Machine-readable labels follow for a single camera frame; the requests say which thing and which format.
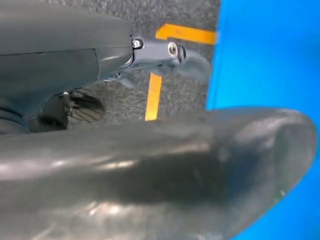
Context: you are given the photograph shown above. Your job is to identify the yellow floor tape square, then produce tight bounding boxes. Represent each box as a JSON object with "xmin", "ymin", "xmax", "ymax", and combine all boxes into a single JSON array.
[{"xmin": 144, "ymin": 22, "xmax": 217, "ymax": 122}]

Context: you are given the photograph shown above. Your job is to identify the blue metal shelf rack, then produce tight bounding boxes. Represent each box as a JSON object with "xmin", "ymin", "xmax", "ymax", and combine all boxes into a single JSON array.
[{"xmin": 205, "ymin": 0, "xmax": 320, "ymax": 240}]

